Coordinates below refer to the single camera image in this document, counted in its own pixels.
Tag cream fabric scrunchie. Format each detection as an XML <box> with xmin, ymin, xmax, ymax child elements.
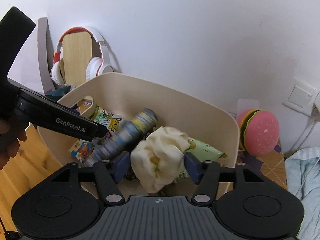
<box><xmin>131</xmin><ymin>126</ymin><xmax>190</xmax><ymax>193</ymax></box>

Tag blue white patterned card box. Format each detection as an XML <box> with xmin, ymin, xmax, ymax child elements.
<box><xmin>83</xmin><ymin>108</ymin><xmax>158</xmax><ymax>167</ymax></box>

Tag person's left hand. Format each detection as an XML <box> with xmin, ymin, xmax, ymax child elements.
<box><xmin>1</xmin><ymin>129</ymin><xmax>27</xmax><ymax>170</ymax></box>

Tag green snack packet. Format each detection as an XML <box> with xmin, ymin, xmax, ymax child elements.
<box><xmin>172</xmin><ymin>137</ymin><xmax>229</xmax><ymax>183</ymax></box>

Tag dark green tissue pack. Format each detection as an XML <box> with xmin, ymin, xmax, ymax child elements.
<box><xmin>45</xmin><ymin>86</ymin><xmax>71</xmax><ymax>102</ymax></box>

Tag colourful snack packet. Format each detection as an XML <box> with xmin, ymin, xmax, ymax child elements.
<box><xmin>69</xmin><ymin>105</ymin><xmax>125</xmax><ymax>163</ymax></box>

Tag purple flower table mat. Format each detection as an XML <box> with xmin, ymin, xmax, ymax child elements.
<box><xmin>237</xmin><ymin>141</ymin><xmax>287</xmax><ymax>190</ymax></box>

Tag pink hamburger plush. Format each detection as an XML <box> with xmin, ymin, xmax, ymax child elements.
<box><xmin>236</xmin><ymin>109</ymin><xmax>280</xmax><ymax>157</ymax></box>

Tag wooden headphone stand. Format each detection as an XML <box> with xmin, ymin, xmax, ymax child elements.
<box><xmin>62</xmin><ymin>31</ymin><xmax>92</xmax><ymax>87</ymax></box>

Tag white red headphones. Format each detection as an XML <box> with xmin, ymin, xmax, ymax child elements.
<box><xmin>50</xmin><ymin>27</ymin><xmax>114</xmax><ymax>86</ymax></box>

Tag beige plastic storage basket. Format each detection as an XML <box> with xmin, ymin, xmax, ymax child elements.
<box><xmin>37</xmin><ymin>72</ymin><xmax>241</xmax><ymax>193</ymax></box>

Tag light blue quilted cloth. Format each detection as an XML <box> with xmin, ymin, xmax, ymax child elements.
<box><xmin>285</xmin><ymin>147</ymin><xmax>320</xmax><ymax>239</ymax></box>

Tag white charger cable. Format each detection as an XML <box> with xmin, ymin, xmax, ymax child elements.
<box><xmin>282</xmin><ymin>104</ymin><xmax>320</xmax><ymax>156</ymax></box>

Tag white wall socket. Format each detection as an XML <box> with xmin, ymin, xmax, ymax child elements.
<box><xmin>283</xmin><ymin>79</ymin><xmax>319</xmax><ymax>116</ymax></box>

